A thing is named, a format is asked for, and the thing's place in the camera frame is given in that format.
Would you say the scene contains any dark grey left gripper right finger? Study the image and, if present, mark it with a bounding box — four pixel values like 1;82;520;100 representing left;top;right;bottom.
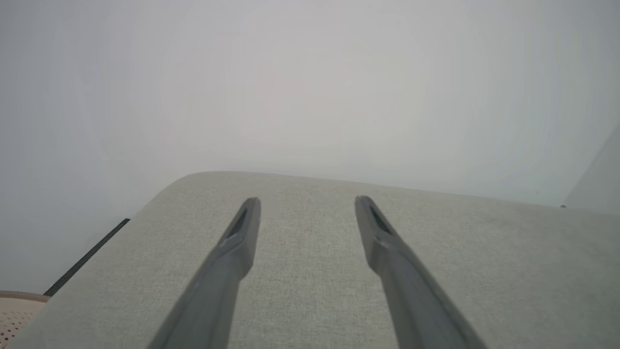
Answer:
355;195;487;349

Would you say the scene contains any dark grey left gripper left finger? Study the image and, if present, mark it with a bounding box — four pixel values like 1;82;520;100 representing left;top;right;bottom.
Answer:
148;196;262;349

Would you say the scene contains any beige perforated laundry basket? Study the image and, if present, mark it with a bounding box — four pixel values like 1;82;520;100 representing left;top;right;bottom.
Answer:
0;290;50;347

